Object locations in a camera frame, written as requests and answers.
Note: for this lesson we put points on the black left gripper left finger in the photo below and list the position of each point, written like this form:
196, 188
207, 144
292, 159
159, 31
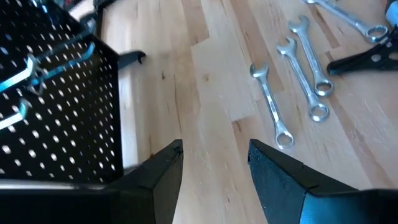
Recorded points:
140, 202

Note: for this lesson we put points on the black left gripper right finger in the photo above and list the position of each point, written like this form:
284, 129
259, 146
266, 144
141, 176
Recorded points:
295, 202

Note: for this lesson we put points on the black perforated metal pegboard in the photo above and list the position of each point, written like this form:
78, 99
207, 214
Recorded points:
77, 124

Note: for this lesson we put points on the chrome combination wrench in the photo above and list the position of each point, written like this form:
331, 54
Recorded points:
348, 18
311, 56
270, 102
300, 77

